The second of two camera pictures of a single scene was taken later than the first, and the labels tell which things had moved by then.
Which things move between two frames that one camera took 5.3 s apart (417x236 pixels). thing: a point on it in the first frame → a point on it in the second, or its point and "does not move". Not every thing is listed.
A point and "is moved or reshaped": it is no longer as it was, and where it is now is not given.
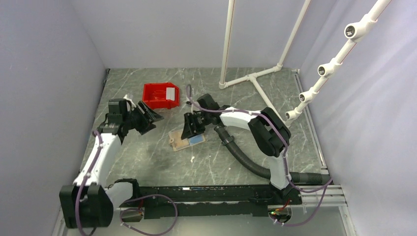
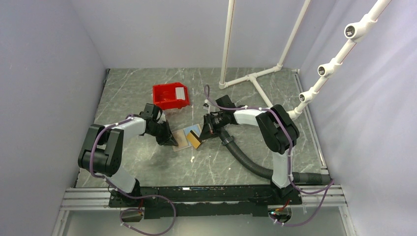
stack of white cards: x=170 y=93 → x=180 y=93
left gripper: x=146 y=125 → x=167 y=138
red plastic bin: x=154 y=94 is moved or reshaped
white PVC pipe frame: x=354 y=34 does not move
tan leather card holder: x=178 y=144 is moved or reshaped
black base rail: x=212 y=201 does not move
